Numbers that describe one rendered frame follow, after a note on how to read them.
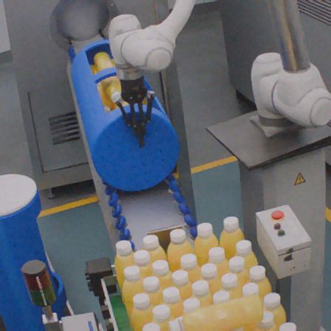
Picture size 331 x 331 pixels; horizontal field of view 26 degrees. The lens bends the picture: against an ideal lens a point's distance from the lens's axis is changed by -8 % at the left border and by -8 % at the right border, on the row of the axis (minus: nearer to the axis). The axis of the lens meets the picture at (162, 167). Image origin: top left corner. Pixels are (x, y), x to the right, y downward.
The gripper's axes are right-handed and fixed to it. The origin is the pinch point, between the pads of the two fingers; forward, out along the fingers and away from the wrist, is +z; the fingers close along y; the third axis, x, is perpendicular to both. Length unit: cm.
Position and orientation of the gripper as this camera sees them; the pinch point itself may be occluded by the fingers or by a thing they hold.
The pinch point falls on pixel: (140, 134)
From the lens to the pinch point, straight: 238.8
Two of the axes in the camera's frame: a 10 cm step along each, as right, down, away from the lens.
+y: 9.7, -2.0, 1.2
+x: -2.0, -4.4, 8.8
